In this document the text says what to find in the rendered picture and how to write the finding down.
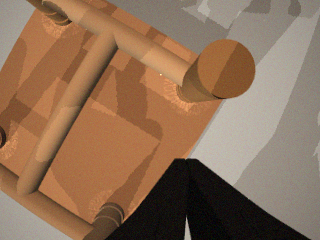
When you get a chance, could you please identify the tan wooden stool legs with crossbar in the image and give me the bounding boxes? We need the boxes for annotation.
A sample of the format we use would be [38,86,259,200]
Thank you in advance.
[0,0,256,240]

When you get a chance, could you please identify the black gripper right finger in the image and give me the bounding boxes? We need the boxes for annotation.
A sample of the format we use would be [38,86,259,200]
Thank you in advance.
[186,158,311,240]

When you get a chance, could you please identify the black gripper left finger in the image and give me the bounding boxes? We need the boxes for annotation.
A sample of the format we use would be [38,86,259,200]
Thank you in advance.
[105,158,189,240]

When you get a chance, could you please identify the orange-brown wooden stool seat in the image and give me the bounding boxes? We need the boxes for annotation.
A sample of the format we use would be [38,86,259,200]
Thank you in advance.
[0,0,223,224]

